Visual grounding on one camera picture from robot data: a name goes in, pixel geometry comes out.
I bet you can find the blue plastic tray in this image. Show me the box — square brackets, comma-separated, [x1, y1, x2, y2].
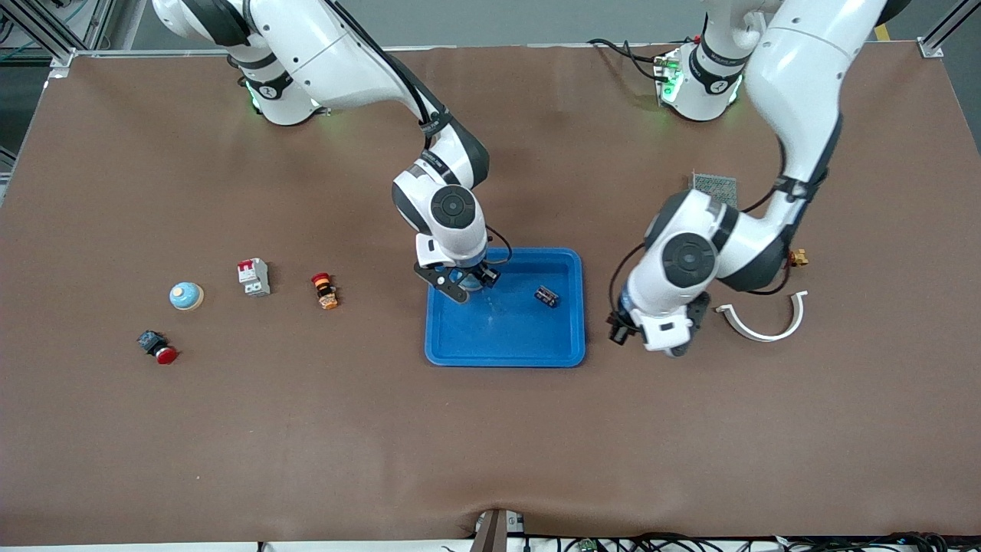
[425, 248, 587, 369]

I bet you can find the white half-round pipe clamp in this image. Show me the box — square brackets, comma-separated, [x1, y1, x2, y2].
[715, 290, 809, 343]

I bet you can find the perforated metal power supply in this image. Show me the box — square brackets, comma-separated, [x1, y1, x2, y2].
[692, 172, 738, 209]

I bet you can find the red mushroom push button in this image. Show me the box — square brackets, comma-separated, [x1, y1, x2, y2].
[137, 330, 180, 366]

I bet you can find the white circuit breaker red switch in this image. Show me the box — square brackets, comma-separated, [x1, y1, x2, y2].
[237, 258, 271, 298]

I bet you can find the silver table edge rail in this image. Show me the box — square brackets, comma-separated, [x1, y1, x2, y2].
[73, 46, 691, 56]

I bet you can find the metal bracket at table edge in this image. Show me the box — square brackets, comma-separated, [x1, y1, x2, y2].
[469, 509, 526, 552]

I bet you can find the black base power cable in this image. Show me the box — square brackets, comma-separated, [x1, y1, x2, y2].
[587, 37, 668, 84]

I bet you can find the aluminium frame post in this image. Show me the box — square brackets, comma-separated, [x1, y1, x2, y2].
[0, 0, 116, 77]
[918, 0, 981, 60]

